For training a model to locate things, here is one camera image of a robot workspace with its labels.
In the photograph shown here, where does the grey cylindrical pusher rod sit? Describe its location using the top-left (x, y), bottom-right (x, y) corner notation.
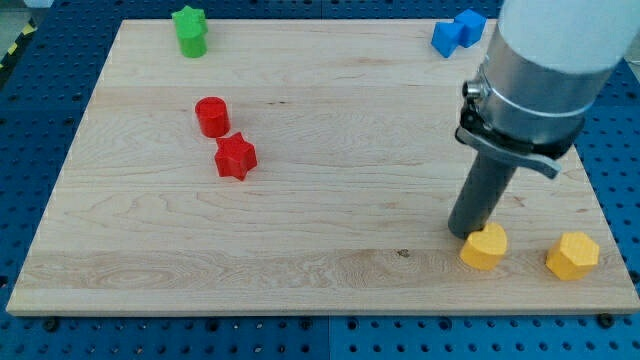
top-left (448, 153), bottom-right (516, 239)

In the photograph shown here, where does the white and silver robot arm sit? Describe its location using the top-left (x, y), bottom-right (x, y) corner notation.
top-left (448, 0), bottom-right (639, 239)

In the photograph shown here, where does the yellow hexagon block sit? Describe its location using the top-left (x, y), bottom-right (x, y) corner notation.
top-left (545, 232), bottom-right (600, 281)

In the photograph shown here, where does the blue angular block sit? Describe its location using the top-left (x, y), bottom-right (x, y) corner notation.
top-left (431, 22), bottom-right (464, 58)

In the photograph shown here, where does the blue cube block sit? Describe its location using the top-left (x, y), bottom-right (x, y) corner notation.
top-left (454, 9), bottom-right (487, 48)

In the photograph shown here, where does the light wooden board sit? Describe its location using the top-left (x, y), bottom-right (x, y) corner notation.
top-left (7, 20), bottom-right (639, 317)

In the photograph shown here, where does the red star block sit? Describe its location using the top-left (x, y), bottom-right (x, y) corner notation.
top-left (214, 132), bottom-right (258, 181)

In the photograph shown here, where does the red cylinder block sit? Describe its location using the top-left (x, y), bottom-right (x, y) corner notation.
top-left (195, 97), bottom-right (231, 138)

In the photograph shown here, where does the green cylinder block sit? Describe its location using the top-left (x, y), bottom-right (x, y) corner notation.
top-left (177, 34), bottom-right (207, 58)

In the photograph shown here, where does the green star block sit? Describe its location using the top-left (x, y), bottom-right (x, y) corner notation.
top-left (171, 5), bottom-right (208, 39)

